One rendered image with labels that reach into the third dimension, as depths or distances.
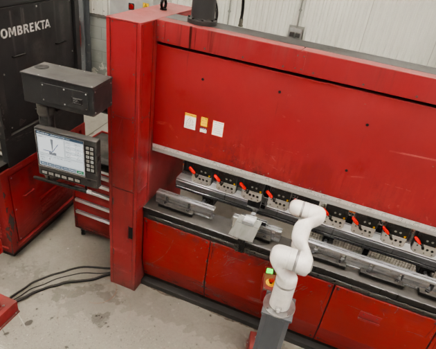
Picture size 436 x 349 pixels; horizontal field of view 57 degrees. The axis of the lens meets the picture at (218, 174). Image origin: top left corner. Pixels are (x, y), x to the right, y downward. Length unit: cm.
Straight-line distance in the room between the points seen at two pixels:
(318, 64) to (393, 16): 433
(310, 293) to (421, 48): 461
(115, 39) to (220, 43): 66
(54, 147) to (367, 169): 203
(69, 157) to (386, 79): 201
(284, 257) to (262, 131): 91
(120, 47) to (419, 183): 204
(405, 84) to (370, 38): 431
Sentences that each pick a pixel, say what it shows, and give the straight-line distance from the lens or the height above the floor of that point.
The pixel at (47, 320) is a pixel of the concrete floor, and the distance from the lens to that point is 371.
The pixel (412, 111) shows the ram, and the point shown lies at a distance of 258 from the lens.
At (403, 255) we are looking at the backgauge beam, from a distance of 338.
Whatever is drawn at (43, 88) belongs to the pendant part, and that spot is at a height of 187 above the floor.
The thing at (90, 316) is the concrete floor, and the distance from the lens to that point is 368.
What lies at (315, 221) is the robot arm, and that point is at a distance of 245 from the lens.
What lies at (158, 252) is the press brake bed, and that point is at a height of 45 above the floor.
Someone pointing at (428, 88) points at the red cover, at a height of 224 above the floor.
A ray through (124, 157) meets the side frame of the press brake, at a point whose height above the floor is 134.
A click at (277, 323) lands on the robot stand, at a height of 95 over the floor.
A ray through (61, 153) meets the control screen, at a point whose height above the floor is 145.
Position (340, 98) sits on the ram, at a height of 207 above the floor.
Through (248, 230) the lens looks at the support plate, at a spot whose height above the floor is 100.
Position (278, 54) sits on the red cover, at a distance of 254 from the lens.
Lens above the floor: 283
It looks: 31 degrees down
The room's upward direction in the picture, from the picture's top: 8 degrees clockwise
